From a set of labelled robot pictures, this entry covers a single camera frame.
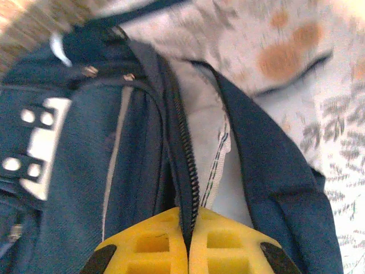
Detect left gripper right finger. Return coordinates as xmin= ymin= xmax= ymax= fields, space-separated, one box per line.
xmin=188 ymin=207 xmax=303 ymax=274

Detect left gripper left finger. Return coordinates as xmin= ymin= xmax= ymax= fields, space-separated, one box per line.
xmin=87 ymin=207 xmax=189 ymax=274

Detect navy blue backpack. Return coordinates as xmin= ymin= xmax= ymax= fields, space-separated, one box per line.
xmin=0 ymin=0 xmax=344 ymax=274

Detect floral table cover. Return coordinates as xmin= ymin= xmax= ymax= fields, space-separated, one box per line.
xmin=94 ymin=0 xmax=365 ymax=274

